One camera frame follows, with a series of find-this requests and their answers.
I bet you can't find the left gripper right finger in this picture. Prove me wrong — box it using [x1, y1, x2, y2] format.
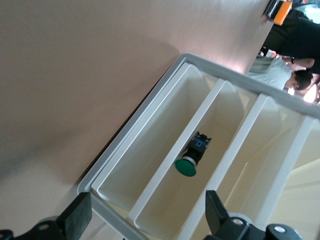
[203, 189, 304, 240]

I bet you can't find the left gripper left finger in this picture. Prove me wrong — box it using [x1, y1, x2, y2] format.
[0, 191, 93, 240]

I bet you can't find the green push button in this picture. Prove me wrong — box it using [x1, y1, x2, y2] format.
[174, 131, 213, 178]

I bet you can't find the white plastic drawer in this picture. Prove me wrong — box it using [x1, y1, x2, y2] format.
[259, 117, 320, 240]
[91, 63, 221, 218]
[128, 79, 270, 240]
[179, 93, 313, 240]

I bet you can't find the white drawer cabinet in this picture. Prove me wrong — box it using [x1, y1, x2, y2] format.
[76, 51, 320, 240]

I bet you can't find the person in grey shirt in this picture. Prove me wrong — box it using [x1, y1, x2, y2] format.
[247, 56, 315, 92]

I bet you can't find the person in black clothing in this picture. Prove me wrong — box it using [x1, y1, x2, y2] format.
[262, 9, 320, 76]

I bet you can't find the orange box with black base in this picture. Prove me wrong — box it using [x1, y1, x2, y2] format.
[262, 0, 293, 26]

